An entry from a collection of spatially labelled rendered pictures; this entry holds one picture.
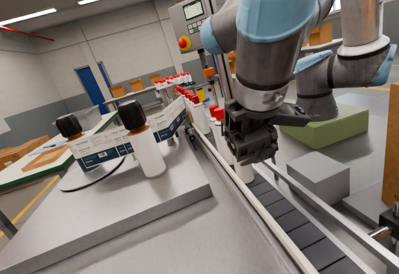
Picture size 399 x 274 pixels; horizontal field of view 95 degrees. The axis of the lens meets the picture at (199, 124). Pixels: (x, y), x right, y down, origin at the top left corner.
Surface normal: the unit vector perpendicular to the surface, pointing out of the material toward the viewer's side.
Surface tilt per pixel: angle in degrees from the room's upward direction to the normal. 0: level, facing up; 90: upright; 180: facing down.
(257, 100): 112
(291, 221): 0
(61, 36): 90
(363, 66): 105
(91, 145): 90
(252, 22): 100
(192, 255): 0
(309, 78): 89
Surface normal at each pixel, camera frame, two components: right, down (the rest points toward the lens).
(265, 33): -0.44, 0.69
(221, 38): -0.62, 0.64
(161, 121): 0.32, 0.25
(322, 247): -0.27, -0.90
